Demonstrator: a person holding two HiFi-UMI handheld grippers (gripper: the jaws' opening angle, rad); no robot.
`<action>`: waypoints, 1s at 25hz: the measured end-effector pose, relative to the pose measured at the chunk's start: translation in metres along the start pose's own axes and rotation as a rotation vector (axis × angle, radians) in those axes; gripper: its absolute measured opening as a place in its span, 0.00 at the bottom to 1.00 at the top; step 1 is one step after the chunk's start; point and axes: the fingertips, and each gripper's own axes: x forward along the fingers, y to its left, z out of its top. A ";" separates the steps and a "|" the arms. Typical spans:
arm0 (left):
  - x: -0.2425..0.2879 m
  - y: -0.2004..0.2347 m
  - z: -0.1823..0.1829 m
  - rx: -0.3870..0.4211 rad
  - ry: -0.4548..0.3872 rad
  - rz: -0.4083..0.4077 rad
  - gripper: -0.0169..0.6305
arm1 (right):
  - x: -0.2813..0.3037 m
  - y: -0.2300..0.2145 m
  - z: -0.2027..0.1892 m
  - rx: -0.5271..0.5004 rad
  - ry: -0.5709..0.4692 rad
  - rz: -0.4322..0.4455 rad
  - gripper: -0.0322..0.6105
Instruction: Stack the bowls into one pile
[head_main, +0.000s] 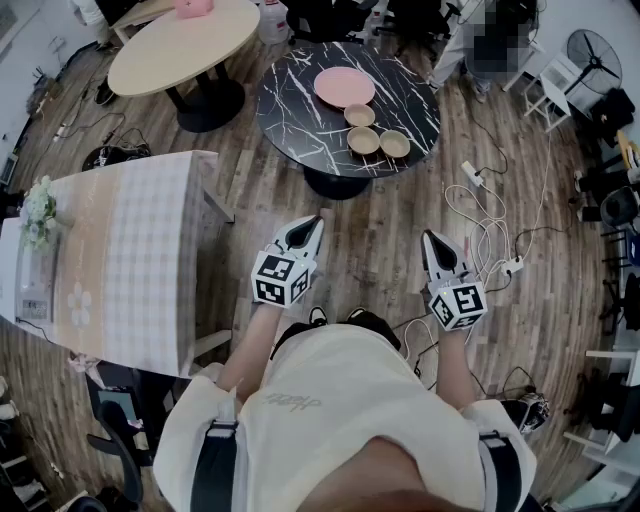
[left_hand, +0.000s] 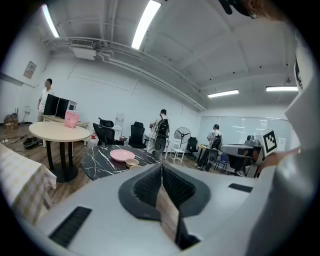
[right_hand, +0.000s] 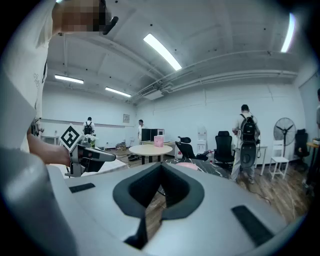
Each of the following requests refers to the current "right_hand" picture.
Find small white table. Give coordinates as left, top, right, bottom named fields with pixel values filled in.
left=40, top=134, right=61, bottom=146

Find person's head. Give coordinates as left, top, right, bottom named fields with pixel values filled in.
left=51, top=0, right=113, bottom=34

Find white ceiling pipes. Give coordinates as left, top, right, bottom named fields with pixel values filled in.
left=129, top=49, right=299, bottom=102

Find white flowers with green leaves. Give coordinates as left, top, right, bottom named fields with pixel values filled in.
left=83, top=133, right=99, bottom=149

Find beige round table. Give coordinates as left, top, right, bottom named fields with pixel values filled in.
left=128, top=144, right=174, bottom=166

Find black head-mounted camera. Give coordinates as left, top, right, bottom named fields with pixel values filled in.
left=101, top=16, right=119, bottom=36

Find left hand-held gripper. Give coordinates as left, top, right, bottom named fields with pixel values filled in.
left=59, top=123, right=117, bottom=178

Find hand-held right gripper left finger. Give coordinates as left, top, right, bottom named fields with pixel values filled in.
left=47, top=161, right=163, bottom=256

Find white ceiling air conditioner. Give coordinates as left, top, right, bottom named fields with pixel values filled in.
left=139, top=84, right=164, bottom=102

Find light wooden desk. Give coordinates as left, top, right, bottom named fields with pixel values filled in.
left=141, top=140, right=176, bottom=151

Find wooden desk with black legs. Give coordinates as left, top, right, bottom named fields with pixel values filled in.
left=306, top=140, right=320, bottom=174

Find black office chair with headrest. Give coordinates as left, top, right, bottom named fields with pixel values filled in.
left=174, top=136, right=210, bottom=162

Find ceiling light tube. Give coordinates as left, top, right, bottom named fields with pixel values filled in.
left=54, top=74, right=85, bottom=85
left=104, top=86, right=132, bottom=98
left=280, top=12, right=296, bottom=54
left=143, top=33, right=183, bottom=72

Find person's left forearm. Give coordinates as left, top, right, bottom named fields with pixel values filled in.
left=26, top=133, right=71, bottom=166

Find white water dispenser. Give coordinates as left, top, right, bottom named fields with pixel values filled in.
left=196, top=125, right=209, bottom=156

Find black marble round table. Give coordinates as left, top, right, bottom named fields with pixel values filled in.
left=163, top=158, right=230, bottom=179

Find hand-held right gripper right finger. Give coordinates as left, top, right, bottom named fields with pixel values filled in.
left=143, top=161, right=289, bottom=256

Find person's white shirt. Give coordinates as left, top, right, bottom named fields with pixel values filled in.
left=0, top=0, right=59, bottom=154

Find black standing fan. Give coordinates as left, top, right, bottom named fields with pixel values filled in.
left=273, top=117, right=297, bottom=149

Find pink plate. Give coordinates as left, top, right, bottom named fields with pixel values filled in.
left=175, top=161, right=200, bottom=171

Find black oval device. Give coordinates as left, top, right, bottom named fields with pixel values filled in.
left=239, top=141, right=259, bottom=173

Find white chair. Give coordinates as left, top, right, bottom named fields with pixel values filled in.
left=268, top=139, right=291, bottom=181

